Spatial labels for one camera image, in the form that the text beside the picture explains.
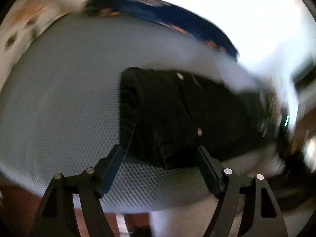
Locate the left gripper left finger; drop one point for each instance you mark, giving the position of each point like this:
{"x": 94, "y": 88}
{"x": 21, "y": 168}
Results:
{"x": 56, "y": 214}

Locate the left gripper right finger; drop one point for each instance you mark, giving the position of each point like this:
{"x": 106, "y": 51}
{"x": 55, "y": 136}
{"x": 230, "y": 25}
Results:
{"x": 261, "y": 215}

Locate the black pants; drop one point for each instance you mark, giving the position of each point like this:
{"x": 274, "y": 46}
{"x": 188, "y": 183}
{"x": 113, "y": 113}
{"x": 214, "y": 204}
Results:
{"x": 166, "y": 115}

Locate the grey mesh mattress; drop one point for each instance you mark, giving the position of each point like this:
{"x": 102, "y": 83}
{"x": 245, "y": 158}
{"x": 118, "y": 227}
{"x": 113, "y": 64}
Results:
{"x": 60, "y": 107}

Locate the blue floral blanket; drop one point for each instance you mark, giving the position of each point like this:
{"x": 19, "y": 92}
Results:
{"x": 168, "y": 15}

